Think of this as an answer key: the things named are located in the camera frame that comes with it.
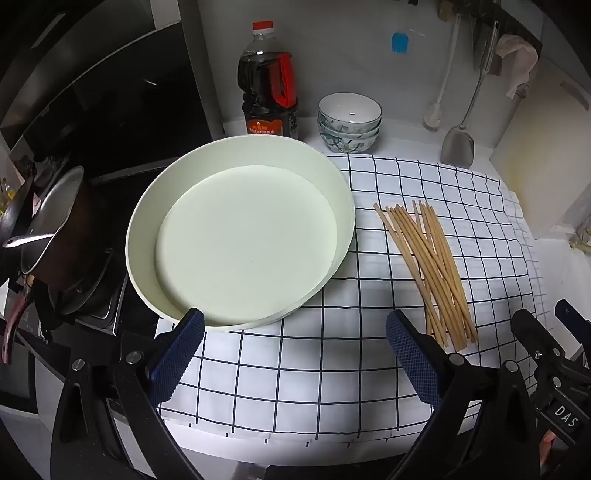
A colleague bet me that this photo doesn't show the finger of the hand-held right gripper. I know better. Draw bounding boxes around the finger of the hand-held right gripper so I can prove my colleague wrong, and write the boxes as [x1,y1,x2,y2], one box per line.
[554,299,591,350]
[510,308,568,371]

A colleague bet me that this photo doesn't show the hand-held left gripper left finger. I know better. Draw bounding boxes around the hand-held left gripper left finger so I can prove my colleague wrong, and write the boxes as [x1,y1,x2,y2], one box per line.
[50,308,205,480]

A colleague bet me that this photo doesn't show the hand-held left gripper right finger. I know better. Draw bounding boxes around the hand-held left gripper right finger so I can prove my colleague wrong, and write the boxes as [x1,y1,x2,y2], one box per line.
[385,309,541,480]

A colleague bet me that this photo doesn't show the pile of wooden chopsticks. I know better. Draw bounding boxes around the pile of wooden chopsticks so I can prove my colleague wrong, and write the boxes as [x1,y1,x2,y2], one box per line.
[373,199,479,349]

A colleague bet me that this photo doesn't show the white round tray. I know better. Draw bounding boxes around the white round tray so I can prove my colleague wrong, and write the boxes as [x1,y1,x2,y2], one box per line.
[126,135,356,331]

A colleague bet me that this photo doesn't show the clear plastic bag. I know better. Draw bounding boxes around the clear plastic bag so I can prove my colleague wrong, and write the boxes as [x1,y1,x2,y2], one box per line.
[566,226,591,254]

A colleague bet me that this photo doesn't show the black gas stove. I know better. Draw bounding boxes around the black gas stove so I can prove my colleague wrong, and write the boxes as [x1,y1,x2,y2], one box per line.
[28,268,160,352]

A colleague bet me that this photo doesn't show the white black checked cloth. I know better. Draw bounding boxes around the white black checked cloth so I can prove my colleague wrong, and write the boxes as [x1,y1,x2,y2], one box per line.
[154,154,555,448]

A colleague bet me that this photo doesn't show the dark wok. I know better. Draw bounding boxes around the dark wok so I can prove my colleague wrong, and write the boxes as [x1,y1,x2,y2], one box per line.
[0,182,130,365]

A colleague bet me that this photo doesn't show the white cutting board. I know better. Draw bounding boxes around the white cutting board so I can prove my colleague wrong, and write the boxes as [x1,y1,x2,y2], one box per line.
[489,58,591,240]

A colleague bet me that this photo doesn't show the metal ladle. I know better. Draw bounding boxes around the metal ladle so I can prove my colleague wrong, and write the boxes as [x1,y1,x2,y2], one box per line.
[1,232,57,250]

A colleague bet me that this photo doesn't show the metal spatula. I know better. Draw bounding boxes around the metal spatula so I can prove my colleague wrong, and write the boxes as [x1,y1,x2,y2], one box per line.
[440,21,502,169]

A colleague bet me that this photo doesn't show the glass pan lid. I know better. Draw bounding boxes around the glass pan lid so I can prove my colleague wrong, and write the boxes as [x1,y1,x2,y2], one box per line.
[18,165,86,278]

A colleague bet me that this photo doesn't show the floral ceramic bowl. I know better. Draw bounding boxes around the floral ceramic bowl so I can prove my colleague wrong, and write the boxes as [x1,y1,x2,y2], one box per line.
[318,121,382,141]
[320,131,380,154]
[318,92,383,132]

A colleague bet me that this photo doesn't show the white dish brush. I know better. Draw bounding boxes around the white dish brush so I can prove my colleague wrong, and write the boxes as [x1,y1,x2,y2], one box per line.
[423,14,462,130]

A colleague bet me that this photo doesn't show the beige hanging rag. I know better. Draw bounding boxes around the beige hanging rag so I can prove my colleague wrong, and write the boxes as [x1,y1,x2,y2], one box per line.
[494,33,540,99]

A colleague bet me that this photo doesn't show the black range hood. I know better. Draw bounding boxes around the black range hood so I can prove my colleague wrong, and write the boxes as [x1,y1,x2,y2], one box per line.
[0,0,213,185]

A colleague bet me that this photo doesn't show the dark soy sauce bottle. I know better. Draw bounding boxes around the dark soy sauce bottle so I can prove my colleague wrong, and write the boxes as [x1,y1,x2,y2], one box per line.
[237,21,300,141]

